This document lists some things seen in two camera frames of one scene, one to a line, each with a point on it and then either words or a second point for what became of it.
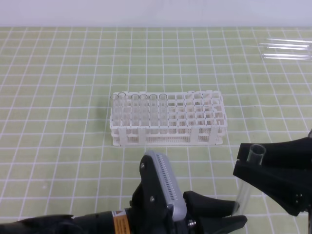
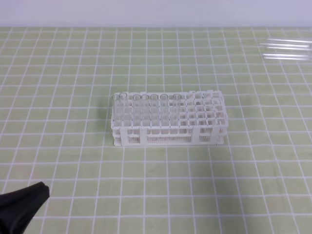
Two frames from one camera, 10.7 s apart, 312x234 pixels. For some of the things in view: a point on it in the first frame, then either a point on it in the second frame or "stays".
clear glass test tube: [255, 155] → [175, 114]
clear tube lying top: [288, 41] stays
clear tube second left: [121, 97] stays
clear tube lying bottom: [287, 56] stays
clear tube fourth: [144, 110] stays
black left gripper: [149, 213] → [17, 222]
